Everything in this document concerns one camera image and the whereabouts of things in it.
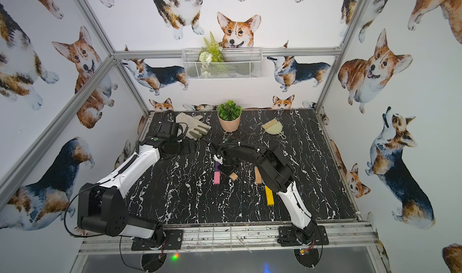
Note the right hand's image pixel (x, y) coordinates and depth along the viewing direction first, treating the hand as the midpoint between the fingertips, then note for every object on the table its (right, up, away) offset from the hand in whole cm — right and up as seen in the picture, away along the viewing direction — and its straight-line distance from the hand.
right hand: (227, 172), depth 92 cm
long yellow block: (+20, -9, -8) cm, 24 cm away
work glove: (-20, +22, +15) cm, 33 cm away
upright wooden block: (+16, -2, -2) cm, 16 cm away
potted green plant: (0, +30, +11) cm, 32 cm away
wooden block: (+3, -2, -2) cm, 4 cm away
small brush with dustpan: (+28, +23, +21) cm, 42 cm away
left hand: (-17, +14, -5) cm, 23 cm away
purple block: (-6, +3, +2) cm, 7 cm away
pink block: (-5, -2, -2) cm, 6 cm away
